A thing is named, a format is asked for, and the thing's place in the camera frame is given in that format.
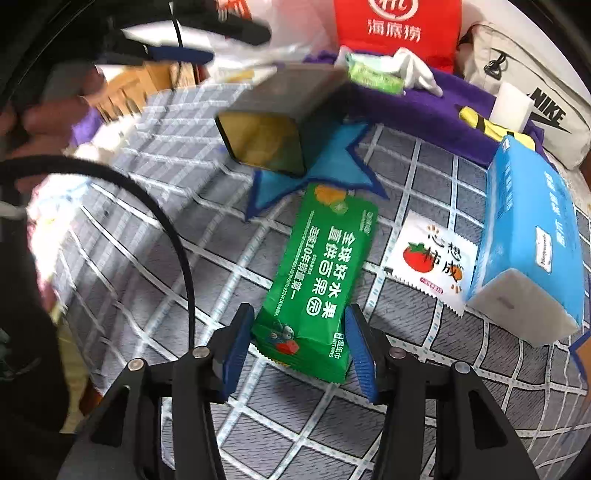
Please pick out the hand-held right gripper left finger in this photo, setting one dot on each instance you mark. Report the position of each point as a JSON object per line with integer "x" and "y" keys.
{"x": 235, "y": 350}

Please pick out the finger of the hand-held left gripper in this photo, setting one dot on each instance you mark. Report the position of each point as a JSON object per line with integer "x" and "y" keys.
{"x": 240, "y": 30}
{"x": 180, "y": 54}

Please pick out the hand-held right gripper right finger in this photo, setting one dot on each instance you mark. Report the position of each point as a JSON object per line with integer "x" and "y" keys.
{"x": 362, "y": 355}

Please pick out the dark box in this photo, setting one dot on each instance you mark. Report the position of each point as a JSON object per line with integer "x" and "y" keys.
{"x": 286, "y": 92}

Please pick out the large green wet wipes packet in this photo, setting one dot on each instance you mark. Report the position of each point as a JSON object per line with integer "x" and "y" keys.
{"x": 318, "y": 277}

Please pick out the blue tissue pack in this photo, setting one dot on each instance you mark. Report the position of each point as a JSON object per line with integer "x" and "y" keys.
{"x": 521, "y": 207}

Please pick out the person's left forearm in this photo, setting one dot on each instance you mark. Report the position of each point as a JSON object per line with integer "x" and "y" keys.
{"x": 27, "y": 346}

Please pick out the person's left hand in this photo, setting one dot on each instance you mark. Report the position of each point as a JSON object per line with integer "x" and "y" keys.
{"x": 46, "y": 120}

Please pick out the red packet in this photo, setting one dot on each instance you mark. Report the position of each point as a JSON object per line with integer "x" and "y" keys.
{"x": 233, "y": 9}

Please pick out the white plastic bag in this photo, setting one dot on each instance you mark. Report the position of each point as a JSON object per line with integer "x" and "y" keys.
{"x": 295, "y": 23}

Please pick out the cardboard box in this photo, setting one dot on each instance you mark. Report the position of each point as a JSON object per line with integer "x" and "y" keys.
{"x": 134, "y": 87}

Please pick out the white tomato print sachet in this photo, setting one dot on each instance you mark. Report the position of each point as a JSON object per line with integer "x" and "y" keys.
{"x": 429, "y": 258}

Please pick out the small green wipes pack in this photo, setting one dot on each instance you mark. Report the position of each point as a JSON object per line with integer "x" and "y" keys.
{"x": 374, "y": 76}

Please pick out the blue felt star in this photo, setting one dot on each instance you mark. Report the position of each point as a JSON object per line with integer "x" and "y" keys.
{"x": 332, "y": 161}

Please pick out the white glove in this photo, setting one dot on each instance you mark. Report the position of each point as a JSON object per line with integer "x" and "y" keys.
{"x": 415, "y": 69}

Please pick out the purple cloth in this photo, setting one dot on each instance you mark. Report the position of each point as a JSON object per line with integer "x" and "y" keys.
{"x": 415, "y": 115}

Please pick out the red paper bag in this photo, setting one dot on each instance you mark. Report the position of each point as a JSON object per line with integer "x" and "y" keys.
{"x": 438, "y": 27}

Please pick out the orange felt shape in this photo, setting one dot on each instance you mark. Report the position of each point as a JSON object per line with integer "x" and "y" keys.
{"x": 584, "y": 350}

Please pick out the white sponge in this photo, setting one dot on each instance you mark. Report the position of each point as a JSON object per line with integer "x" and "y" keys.
{"x": 510, "y": 108}

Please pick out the beige zip bag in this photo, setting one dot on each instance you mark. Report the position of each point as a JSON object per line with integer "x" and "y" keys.
{"x": 521, "y": 55}

